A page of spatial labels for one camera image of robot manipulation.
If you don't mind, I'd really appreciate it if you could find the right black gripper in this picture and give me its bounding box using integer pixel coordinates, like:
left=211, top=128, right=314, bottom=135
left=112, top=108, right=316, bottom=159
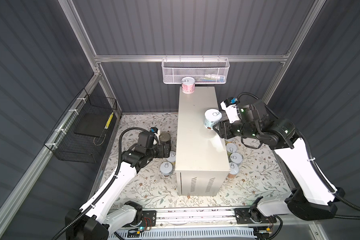
left=209, top=118, right=255, bottom=141

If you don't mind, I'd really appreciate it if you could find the teal labelled can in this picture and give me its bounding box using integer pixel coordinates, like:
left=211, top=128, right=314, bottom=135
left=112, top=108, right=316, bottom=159
left=204, top=109, right=222, bottom=130

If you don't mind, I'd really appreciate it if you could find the light blue labelled can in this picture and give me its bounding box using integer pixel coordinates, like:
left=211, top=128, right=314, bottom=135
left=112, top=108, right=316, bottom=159
left=160, top=162, right=174, bottom=177

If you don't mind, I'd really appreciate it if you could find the pink labelled can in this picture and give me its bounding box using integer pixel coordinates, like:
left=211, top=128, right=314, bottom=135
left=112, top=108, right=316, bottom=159
left=182, top=77, right=195, bottom=94

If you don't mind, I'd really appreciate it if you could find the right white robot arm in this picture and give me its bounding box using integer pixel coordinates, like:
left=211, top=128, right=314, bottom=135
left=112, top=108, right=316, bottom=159
left=213, top=94, right=360, bottom=223

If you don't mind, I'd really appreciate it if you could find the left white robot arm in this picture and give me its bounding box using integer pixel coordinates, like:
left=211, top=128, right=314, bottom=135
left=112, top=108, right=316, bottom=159
left=53, top=127, right=172, bottom=240

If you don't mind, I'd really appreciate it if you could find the white metal cabinet counter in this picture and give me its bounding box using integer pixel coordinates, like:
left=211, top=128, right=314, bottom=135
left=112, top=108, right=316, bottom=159
left=175, top=87, right=230, bottom=197

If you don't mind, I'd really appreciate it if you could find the dark bare-lid tin can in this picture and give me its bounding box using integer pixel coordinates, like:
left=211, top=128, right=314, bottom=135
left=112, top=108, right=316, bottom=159
left=159, top=133, right=171, bottom=146

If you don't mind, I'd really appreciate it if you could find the green labelled can right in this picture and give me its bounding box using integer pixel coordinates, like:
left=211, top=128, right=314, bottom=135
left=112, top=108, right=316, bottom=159
left=226, top=143, right=238, bottom=156

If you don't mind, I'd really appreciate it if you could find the small can beside cabinet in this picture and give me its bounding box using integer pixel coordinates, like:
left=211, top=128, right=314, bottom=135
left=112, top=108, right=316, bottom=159
left=167, top=151, right=176, bottom=166

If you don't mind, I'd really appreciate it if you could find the white lidded can right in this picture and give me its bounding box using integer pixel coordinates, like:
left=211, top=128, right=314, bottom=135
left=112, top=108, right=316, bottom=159
left=230, top=152, right=243, bottom=166

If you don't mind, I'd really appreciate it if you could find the orange labelled can right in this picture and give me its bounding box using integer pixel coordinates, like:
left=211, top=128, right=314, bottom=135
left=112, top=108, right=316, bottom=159
left=227, top=163, right=240, bottom=179

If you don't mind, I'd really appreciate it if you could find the yellow marker in basket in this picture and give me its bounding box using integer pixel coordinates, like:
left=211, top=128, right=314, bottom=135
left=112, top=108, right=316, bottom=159
left=104, top=112, right=114, bottom=130

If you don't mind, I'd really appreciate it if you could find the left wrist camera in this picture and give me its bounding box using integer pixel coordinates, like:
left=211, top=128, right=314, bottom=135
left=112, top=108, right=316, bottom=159
left=150, top=127, right=161, bottom=137

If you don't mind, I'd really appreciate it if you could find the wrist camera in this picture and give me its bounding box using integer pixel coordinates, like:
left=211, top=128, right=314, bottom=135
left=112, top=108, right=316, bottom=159
left=220, top=97, right=241, bottom=124
left=150, top=127, right=161, bottom=137

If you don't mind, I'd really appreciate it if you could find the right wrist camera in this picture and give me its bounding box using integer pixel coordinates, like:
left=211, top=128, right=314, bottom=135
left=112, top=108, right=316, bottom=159
left=220, top=97, right=241, bottom=124

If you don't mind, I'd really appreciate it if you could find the white wire mesh basket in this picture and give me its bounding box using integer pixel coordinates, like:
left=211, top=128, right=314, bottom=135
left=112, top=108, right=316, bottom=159
left=161, top=58, right=230, bottom=85

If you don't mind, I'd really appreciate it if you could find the black wire wall basket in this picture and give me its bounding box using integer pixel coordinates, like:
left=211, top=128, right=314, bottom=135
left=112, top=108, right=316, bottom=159
left=44, top=90, right=118, bottom=164

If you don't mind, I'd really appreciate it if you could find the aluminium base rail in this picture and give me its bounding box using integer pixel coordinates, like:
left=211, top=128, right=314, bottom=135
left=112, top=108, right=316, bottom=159
left=107, top=205, right=316, bottom=232

